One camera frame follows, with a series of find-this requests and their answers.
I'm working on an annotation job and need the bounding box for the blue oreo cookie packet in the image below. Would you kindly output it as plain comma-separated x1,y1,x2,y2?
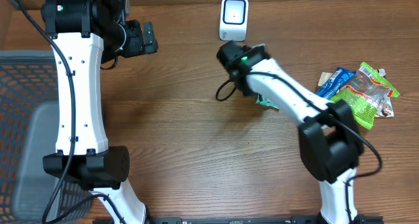
316,67,356,100

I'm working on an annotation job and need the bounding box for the beige cookie snack bag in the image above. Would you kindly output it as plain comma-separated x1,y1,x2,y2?
316,67,394,117

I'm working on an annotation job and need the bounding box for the green snack packet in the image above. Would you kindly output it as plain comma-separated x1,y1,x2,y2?
331,62,400,130

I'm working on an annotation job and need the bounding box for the grey plastic shopping basket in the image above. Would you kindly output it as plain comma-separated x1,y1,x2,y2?
0,49,96,224

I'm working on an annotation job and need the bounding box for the white barcode scanner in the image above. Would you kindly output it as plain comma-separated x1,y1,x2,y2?
219,0,249,42

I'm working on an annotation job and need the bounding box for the teal snack packet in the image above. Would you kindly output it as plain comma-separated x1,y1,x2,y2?
256,94,278,109

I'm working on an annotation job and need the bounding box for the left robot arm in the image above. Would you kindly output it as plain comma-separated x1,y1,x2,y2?
41,0,158,223

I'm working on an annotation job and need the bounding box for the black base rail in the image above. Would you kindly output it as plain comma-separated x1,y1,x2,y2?
92,215,384,224

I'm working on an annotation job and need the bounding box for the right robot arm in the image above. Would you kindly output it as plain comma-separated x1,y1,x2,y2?
216,41,363,223

